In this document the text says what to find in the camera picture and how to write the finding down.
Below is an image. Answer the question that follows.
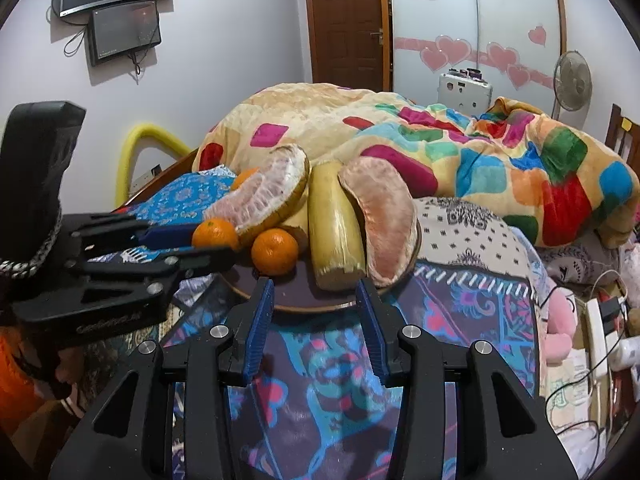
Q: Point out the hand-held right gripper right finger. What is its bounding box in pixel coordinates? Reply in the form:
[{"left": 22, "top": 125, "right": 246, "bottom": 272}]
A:
[{"left": 355, "top": 276, "right": 581, "bottom": 480}]

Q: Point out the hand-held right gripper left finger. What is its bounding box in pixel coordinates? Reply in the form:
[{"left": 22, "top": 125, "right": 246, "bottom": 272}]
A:
[{"left": 47, "top": 276, "right": 276, "bottom": 480}]

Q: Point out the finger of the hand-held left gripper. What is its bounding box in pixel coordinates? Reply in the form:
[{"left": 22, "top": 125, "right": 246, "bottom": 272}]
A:
[
  {"left": 69, "top": 211, "right": 197, "bottom": 257},
  {"left": 80, "top": 247, "right": 242, "bottom": 293}
]

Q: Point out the small mandarin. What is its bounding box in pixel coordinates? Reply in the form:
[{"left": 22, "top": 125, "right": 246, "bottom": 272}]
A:
[
  {"left": 251, "top": 228, "right": 299, "bottom": 277},
  {"left": 192, "top": 217, "right": 241, "bottom": 253}
]

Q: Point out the purple plate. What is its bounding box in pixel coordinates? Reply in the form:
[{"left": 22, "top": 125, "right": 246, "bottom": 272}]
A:
[{"left": 222, "top": 240, "right": 423, "bottom": 315}]

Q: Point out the pomelo segment with rind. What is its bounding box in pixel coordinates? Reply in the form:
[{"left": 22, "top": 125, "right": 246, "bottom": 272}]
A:
[{"left": 202, "top": 143, "right": 311, "bottom": 245}]

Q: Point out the large orange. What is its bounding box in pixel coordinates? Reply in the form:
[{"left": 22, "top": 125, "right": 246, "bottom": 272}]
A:
[{"left": 230, "top": 167, "right": 261, "bottom": 192}]

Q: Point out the yellow sugarcane piece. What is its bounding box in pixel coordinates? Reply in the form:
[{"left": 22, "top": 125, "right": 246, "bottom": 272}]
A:
[{"left": 306, "top": 160, "right": 368, "bottom": 292}]

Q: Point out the peeled pomelo segment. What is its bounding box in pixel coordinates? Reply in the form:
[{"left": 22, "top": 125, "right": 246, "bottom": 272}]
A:
[{"left": 338, "top": 156, "right": 421, "bottom": 288}]

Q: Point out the blue patterned bedsheet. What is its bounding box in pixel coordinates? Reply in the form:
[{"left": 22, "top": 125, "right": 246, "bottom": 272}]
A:
[{"left": 75, "top": 170, "right": 543, "bottom": 480}]

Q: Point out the yellow foam tube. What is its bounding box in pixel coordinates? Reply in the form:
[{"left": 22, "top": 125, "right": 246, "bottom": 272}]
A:
[{"left": 116, "top": 121, "right": 193, "bottom": 206}]

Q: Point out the white black-patterned pillow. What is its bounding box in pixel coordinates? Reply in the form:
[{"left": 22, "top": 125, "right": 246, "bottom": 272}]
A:
[{"left": 412, "top": 195, "right": 538, "bottom": 281}]

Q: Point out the pink plush toy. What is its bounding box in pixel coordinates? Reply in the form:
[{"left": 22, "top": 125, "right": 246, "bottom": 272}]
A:
[{"left": 542, "top": 280, "right": 573, "bottom": 366}]

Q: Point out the colourful patchwork blanket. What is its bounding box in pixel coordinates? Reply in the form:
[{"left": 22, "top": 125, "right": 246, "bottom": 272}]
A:
[{"left": 192, "top": 82, "right": 640, "bottom": 248}]

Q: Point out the person's orange clothing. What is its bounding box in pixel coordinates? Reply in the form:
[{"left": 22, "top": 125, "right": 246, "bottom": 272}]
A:
[{"left": 0, "top": 335, "right": 43, "bottom": 411}]

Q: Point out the white power strip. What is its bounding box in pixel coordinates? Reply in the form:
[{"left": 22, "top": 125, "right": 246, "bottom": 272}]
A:
[{"left": 585, "top": 297, "right": 613, "bottom": 376}]

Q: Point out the white hard case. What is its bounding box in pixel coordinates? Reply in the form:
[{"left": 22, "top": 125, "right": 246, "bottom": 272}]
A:
[{"left": 438, "top": 72, "right": 493, "bottom": 118}]

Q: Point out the brown wooden door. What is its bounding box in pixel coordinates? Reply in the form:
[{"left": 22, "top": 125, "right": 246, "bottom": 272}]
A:
[{"left": 304, "top": 0, "right": 391, "bottom": 93}]

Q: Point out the standing fan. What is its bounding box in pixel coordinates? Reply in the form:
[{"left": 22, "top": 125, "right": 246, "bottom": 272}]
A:
[{"left": 550, "top": 50, "right": 593, "bottom": 121}]

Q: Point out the wooden bed headboard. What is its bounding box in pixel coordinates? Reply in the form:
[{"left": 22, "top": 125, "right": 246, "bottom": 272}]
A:
[{"left": 605, "top": 104, "right": 640, "bottom": 161}]

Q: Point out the sliding wardrobe with heart stickers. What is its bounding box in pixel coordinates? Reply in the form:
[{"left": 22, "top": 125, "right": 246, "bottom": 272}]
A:
[{"left": 387, "top": 0, "right": 571, "bottom": 106}]

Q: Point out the wall socket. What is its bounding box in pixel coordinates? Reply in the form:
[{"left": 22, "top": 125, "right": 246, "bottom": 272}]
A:
[{"left": 134, "top": 164, "right": 163, "bottom": 186}]

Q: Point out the braided black white strap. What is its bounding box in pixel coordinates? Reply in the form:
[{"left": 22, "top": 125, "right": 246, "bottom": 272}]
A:
[{"left": 0, "top": 205, "right": 63, "bottom": 278}]

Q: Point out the black television cable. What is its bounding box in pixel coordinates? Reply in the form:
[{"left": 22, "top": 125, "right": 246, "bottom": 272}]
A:
[{"left": 47, "top": 5, "right": 87, "bottom": 57}]

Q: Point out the small black wall monitor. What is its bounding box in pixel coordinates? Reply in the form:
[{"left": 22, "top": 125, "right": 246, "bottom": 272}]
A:
[{"left": 89, "top": 2, "right": 162, "bottom": 67}]

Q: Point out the white charger cable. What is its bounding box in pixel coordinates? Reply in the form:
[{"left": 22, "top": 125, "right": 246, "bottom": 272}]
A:
[{"left": 537, "top": 269, "right": 627, "bottom": 312}]

